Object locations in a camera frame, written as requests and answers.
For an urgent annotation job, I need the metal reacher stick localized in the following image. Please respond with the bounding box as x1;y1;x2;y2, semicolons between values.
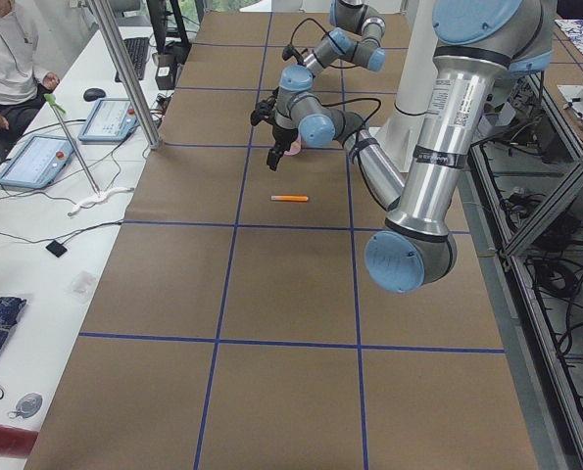
43;92;135;217

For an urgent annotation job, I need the far blue teach pendant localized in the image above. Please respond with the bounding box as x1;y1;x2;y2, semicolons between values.
78;98;138;144

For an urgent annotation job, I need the black camera cable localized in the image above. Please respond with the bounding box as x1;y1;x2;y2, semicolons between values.
319;96;383;148
287;18;336;55

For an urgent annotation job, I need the person in white hoodie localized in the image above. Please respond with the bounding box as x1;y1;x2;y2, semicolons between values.
0;1;60;150

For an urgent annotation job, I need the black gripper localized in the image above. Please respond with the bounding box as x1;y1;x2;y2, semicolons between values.
267;123;299;170

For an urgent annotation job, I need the clear plastic wrapper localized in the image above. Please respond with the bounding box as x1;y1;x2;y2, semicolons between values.
67;271;98;303

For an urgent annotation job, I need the red bottle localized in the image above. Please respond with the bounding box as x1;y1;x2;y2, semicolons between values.
0;424;38;458

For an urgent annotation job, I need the white camera pedestal column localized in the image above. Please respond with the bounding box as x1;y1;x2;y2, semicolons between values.
375;1;438;156

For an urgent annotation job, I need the black keyboard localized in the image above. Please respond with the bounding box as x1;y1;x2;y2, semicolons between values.
123;37;150;81

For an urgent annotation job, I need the black computer mouse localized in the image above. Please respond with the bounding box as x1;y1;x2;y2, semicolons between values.
83;87;106;102

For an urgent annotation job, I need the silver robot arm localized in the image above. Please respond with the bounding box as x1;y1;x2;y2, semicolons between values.
298;0;386;76
251;1;557;293

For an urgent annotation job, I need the aluminium frame post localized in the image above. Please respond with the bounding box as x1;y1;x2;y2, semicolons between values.
87;0;162;150

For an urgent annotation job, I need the blue teach pendant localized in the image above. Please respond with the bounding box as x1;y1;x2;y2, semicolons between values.
0;135;73;189
78;98;138;144

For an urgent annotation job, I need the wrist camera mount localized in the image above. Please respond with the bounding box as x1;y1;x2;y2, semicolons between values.
250;87;279;127
281;43;304;66

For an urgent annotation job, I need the small black square device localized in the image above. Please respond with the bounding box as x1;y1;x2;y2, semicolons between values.
45;240;68;258

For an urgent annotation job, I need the pink mesh pen holder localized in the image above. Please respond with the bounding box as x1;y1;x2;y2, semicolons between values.
284;141;302;156

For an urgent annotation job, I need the near blue teach pendant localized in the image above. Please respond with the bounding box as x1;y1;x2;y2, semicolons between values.
0;135;73;189

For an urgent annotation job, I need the grey round tag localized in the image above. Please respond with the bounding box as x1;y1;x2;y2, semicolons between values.
7;393;43;419

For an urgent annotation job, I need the orange marker pen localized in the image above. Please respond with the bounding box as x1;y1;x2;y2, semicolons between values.
270;195;310;203

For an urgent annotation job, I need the black box with label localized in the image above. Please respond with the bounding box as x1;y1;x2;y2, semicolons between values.
155;54;177;91

